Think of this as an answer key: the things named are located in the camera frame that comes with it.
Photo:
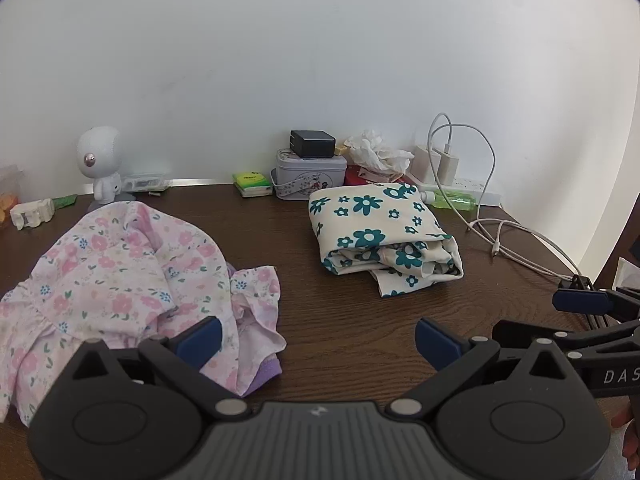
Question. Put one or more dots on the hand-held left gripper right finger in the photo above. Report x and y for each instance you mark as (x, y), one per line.
(435, 342)

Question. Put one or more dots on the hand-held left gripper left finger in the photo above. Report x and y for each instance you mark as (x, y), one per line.
(200, 342)

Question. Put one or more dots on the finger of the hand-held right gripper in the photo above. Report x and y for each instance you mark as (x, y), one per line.
(515, 331)
(580, 301)

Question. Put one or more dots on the pink floral garment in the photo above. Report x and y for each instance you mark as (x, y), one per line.
(125, 280)

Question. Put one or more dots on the cream teal-flowered dress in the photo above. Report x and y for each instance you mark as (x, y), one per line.
(370, 230)

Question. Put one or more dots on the person's right hand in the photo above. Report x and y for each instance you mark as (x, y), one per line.
(634, 440)

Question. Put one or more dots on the white plastic bag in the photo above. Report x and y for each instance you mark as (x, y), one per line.
(630, 270)

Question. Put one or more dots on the white power strip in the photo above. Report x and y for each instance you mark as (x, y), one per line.
(487, 195)

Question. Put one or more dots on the clear plastic case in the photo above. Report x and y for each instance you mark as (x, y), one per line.
(145, 182)

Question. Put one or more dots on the green tissue packet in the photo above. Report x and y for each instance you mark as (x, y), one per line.
(252, 180)

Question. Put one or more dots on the white charger adapter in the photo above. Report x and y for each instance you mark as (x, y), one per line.
(446, 170)
(422, 165)

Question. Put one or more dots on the green sachet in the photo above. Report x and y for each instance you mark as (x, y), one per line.
(65, 201)

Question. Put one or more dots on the grey tin box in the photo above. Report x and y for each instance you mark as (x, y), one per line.
(310, 177)

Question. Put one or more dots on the crumpled white tissue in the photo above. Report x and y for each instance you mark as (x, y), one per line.
(375, 152)

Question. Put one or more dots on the white plastic gadget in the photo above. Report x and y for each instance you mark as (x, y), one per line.
(32, 212)

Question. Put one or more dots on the small yellow packet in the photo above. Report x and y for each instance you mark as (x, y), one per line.
(341, 150)

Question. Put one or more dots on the small black box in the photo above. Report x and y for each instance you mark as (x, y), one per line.
(312, 144)

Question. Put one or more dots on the clear container of orange food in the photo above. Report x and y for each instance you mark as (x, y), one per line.
(7, 195)

